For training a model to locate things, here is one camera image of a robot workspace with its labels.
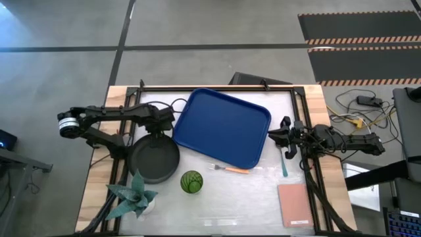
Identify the black power adapter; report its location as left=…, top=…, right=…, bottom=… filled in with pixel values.
left=357, top=95, right=384, bottom=107

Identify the yellow floor cable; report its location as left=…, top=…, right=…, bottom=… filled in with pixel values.
left=327, top=105, right=397, bottom=130

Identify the black round plate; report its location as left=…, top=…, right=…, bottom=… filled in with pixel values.
left=127, top=132, right=181, bottom=184

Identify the black device with blue light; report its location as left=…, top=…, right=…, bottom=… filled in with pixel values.
left=0, top=129, right=18, bottom=151

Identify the pink notebook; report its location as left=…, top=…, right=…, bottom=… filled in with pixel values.
left=277, top=183, right=314, bottom=228

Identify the green succulent plant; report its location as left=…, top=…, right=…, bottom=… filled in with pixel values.
left=105, top=169, right=159, bottom=221

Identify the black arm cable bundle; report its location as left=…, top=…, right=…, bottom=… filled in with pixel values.
left=80, top=157, right=130, bottom=235
left=301, top=154, right=355, bottom=235

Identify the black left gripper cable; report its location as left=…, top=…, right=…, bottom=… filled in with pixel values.
left=146, top=97, right=188, bottom=115

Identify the grey side desk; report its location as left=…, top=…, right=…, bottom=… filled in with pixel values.
left=0, top=147, right=53, bottom=237

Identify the teal spoon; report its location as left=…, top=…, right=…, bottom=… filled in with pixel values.
left=278, top=146, right=289, bottom=178

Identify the fork with orange handle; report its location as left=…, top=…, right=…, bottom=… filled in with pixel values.
left=207, top=163, right=251, bottom=174

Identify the white plant pot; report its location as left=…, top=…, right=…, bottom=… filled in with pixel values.
left=136, top=197, right=156, bottom=217

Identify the black desk beam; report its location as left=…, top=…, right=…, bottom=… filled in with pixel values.
left=344, top=160, right=409, bottom=192

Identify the blue plastic tray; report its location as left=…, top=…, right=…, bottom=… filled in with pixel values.
left=172, top=87, right=272, bottom=170

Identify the grey desk top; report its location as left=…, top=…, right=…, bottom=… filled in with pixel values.
left=393, top=86, right=421, bottom=184

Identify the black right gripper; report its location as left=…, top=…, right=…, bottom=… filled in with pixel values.
left=268, top=115, right=310, bottom=160

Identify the white box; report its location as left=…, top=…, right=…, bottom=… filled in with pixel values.
left=341, top=163, right=381, bottom=212

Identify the black floor cable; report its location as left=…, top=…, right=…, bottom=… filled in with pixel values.
left=335, top=88, right=378, bottom=115

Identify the black box behind table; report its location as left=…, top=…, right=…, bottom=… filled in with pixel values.
left=228, top=71, right=293, bottom=86

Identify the backlit keyboard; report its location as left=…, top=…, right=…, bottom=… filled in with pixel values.
left=383, top=207, right=421, bottom=237

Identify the green faceted cup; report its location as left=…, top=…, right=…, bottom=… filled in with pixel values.
left=180, top=170, right=204, bottom=194

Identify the black aluminium table frame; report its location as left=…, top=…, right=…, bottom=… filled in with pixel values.
left=100, top=78, right=356, bottom=236

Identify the black striped-edge floor mat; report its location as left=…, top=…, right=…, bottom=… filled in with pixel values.
left=307, top=45, right=421, bottom=87
left=297, top=11, right=421, bottom=45

